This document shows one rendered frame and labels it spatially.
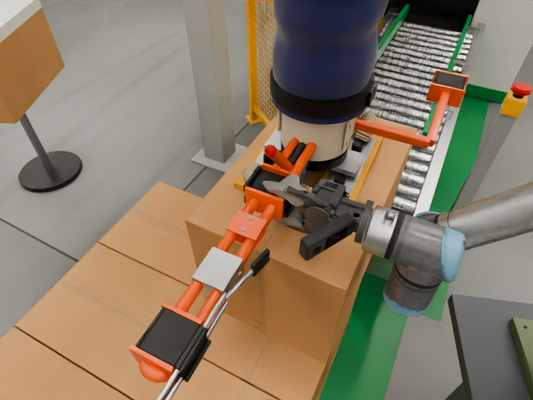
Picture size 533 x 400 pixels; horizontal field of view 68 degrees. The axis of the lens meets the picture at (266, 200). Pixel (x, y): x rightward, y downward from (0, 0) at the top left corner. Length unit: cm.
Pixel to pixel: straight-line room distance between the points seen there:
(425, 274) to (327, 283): 20
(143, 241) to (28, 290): 93
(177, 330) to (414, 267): 41
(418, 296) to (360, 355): 122
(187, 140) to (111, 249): 150
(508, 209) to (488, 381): 57
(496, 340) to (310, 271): 66
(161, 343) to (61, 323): 98
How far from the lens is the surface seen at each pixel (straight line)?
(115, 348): 147
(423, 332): 214
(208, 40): 228
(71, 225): 264
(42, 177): 299
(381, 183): 104
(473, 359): 127
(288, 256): 86
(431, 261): 73
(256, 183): 80
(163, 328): 63
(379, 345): 205
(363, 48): 81
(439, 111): 108
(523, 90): 177
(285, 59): 82
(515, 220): 83
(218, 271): 68
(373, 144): 112
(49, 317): 161
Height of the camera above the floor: 182
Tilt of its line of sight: 47 degrees down
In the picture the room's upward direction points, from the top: straight up
